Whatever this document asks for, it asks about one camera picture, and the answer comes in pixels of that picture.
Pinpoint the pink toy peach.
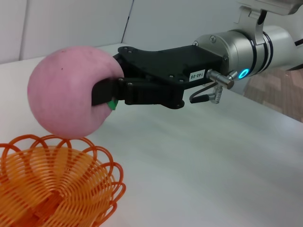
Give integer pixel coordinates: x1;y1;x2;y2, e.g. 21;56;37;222
27;45;125;139

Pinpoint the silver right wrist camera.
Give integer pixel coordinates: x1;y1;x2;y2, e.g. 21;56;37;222
233;0;303;45

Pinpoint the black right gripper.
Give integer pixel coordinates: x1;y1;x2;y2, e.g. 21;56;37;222
91;44;230;110

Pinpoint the right gripper cable with connectors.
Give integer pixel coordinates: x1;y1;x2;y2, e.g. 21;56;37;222
189;69;238;105

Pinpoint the orange plastic wire basket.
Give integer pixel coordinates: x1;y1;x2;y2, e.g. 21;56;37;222
0;134;126;227

